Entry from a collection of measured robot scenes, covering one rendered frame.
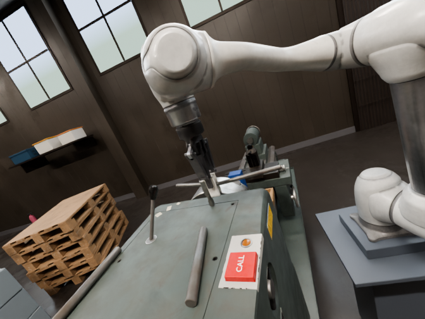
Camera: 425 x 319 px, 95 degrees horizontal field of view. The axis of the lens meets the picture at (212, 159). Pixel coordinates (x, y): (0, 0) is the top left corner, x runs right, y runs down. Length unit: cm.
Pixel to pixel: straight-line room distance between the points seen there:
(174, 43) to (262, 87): 373
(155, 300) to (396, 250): 93
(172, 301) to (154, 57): 44
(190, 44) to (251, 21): 382
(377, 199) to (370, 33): 60
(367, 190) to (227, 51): 80
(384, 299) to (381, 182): 56
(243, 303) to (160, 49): 43
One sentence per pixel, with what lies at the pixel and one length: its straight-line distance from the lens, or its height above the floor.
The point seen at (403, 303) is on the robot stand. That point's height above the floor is 46.
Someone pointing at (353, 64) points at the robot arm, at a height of 152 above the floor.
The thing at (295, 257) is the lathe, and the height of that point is 54.
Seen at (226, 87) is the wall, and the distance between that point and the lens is 402.
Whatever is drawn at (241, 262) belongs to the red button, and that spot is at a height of 127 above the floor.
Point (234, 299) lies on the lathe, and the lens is 42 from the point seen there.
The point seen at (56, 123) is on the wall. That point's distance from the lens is 587.
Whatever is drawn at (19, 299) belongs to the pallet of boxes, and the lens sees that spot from 275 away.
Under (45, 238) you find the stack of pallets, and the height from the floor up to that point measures 76.
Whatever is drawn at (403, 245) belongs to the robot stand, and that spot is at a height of 80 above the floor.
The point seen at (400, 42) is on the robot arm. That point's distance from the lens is 65.
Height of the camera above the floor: 159
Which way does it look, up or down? 17 degrees down
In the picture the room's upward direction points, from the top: 22 degrees counter-clockwise
